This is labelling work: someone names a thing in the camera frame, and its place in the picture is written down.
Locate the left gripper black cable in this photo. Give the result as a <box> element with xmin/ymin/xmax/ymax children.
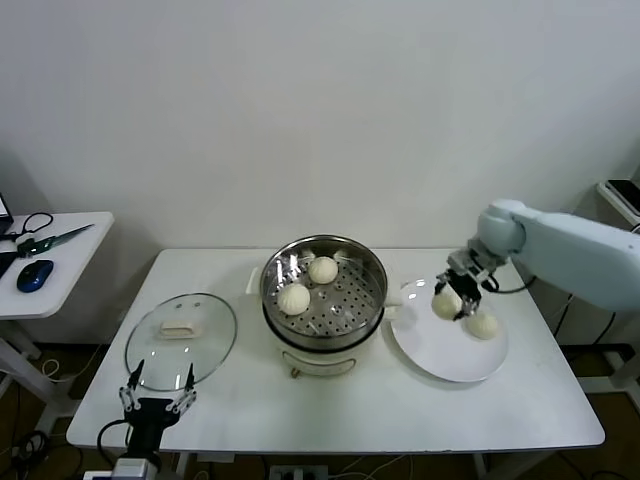
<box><xmin>96</xmin><ymin>419</ymin><xmax>132</xmax><ymax>464</ymax></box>

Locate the black laptop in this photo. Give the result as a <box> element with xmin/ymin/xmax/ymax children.
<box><xmin>0</xmin><ymin>192</ymin><xmax>15</xmax><ymax>236</ymax></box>

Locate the glass lid with white handle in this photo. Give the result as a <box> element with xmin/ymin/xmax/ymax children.
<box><xmin>124</xmin><ymin>292</ymin><xmax>239</xmax><ymax>392</ymax></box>

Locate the white steamed baozi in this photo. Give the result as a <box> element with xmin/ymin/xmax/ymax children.
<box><xmin>307</xmin><ymin>255</ymin><xmax>340</xmax><ymax>285</ymax></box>
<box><xmin>430</xmin><ymin>288</ymin><xmax>464</xmax><ymax>320</ymax></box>
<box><xmin>278</xmin><ymin>283</ymin><xmax>312</xmax><ymax>316</ymax></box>
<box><xmin>465</xmin><ymin>310</ymin><xmax>500</xmax><ymax>341</ymax></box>

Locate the black tablet device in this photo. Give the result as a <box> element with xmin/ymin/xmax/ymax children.
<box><xmin>607</xmin><ymin>179</ymin><xmax>640</xmax><ymax>217</ymax></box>

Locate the black cable with adapter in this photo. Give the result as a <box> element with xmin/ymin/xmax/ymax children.
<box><xmin>557</xmin><ymin>294</ymin><xmax>621</xmax><ymax>346</ymax></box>

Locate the white side table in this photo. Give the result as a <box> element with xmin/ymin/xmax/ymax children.
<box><xmin>0</xmin><ymin>210</ymin><xmax>116</xmax><ymax>401</ymax></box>

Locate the white side stand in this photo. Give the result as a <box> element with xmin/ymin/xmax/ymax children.
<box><xmin>597</xmin><ymin>178</ymin><xmax>640</xmax><ymax>236</ymax></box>

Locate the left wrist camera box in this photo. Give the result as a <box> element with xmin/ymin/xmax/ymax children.
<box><xmin>110</xmin><ymin>457</ymin><xmax>160</xmax><ymax>480</ymax></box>

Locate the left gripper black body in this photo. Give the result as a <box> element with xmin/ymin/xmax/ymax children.
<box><xmin>122</xmin><ymin>397</ymin><xmax>183</xmax><ymax>458</ymax></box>

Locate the white round plate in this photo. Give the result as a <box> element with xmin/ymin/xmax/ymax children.
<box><xmin>387</xmin><ymin>277</ymin><xmax>511</xmax><ymax>384</ymax></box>

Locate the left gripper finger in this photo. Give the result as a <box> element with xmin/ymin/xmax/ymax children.
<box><xmin>165</xmin><ymin>362</ymin><xmax>199</xmax><ymax>415</ymax></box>
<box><xmin>117</xmin><ymin>358</ymin><xmax>146</xmax><ymax>413</ymax></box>

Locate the blue computer mouse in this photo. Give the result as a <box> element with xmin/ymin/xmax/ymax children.
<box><xmin>17</xmin><ymin>258</ymin><xmax>55</xmax><ymax>293</ymax></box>

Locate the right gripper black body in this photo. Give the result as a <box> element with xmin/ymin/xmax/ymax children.
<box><xmin>442</xmin><ymin>264</ymin><xmax>490</xmax><ymax>307</ymax></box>

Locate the stainless steel steamer basket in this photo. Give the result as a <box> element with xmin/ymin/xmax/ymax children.
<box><xmin>248</xmin><ymin>234</ymin><xmax>404</xmax><ymax>351</ymax></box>

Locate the white floor cable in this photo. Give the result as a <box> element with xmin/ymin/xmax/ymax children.
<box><xmin>42</xmin><ymin>357</ymin><xmax>66</xmax><ymax>384</ymax></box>

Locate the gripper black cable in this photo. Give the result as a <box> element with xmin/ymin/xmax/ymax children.
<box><xmin>96</xmin><ymin>419</ymin><xmax>132</xmax><ymax>464</ymax></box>
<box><xmin>480</xmin><ymin>272</ymin><xmax>539</xmax><ymax>295</ymax></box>

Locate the white electric cooker base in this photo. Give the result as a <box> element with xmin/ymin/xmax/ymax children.
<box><xmin>264</xmin><ymin>299</ymin><xmax>401</xmax><ymax>379</ymax></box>

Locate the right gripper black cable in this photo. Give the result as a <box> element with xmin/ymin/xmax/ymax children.
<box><xmin>480</xmin><ymin>272</ymin><xmax>539</xmax><ymax>295</ymax></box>

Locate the black floor cable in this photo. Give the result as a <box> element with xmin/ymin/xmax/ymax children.
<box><xmin>9</xmin><ymin>429</ymin><xmax>51</xmax><ymax>480</ymax></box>

